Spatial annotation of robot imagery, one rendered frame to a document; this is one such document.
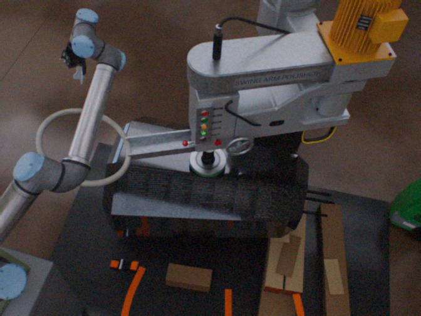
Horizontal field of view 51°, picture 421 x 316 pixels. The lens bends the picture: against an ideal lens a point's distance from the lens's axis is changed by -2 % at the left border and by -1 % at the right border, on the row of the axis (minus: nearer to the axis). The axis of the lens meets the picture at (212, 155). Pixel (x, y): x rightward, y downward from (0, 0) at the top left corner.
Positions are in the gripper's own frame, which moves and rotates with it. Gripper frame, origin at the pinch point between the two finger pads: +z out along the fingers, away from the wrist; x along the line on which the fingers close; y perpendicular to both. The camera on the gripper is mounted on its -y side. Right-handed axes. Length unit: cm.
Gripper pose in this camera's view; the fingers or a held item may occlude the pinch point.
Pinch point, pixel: (74, 73)
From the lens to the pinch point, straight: 227.9
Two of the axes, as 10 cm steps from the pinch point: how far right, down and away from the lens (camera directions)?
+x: 6.2, 7.5, -2.3
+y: -6.6, 3.4, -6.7
